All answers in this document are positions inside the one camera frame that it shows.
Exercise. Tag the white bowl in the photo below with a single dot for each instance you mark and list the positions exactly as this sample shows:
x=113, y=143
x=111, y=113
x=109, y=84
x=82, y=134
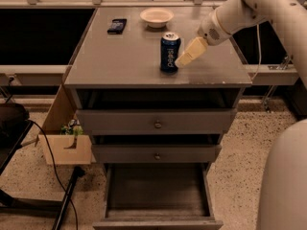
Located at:
x=156, y=17

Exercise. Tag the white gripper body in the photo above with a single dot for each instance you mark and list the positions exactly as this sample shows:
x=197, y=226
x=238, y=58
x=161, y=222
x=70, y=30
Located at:
x=209, y=29

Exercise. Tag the blue pepsi can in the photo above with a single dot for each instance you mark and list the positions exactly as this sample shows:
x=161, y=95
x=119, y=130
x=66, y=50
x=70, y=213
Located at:
x=169, y=47

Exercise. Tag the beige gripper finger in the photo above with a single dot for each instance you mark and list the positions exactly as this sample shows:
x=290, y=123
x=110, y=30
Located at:
x=194, y=50

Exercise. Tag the grey drawer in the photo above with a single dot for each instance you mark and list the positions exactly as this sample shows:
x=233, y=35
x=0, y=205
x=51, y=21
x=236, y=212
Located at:
x=166, y=196
x=156, y=122
x=155, y=154

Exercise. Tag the grey middle drawer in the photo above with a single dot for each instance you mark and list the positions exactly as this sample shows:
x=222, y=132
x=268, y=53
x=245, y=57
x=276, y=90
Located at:
x=155, y=154

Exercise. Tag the grey drawer cabinet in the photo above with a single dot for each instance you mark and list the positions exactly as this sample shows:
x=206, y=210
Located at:
x=122, y=71

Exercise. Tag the grey top drawer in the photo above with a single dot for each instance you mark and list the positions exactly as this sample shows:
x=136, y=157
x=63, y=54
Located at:
x=156, y=122

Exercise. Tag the black stand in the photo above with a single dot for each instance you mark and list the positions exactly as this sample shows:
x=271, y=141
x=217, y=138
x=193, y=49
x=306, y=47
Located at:
x=39, y=207

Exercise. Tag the green snack bags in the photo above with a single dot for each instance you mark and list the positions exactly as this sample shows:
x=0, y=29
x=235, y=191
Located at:
x=73, y=127

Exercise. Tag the dark blue snack packet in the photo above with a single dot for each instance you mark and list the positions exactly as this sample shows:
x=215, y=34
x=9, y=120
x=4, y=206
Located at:
x=117, y=26

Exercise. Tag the wooden box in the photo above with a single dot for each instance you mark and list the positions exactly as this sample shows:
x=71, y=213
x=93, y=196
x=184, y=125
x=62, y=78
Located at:
x=60, y=145

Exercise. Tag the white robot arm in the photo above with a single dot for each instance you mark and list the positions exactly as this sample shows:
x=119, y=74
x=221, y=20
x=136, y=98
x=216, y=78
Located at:
x=283, y=197

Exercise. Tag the black chair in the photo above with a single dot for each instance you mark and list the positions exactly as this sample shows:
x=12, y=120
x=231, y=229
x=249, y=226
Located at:
x=14, y=126

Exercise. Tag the grey bottom drawer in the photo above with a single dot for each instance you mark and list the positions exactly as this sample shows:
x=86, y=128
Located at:
x=166, y=196

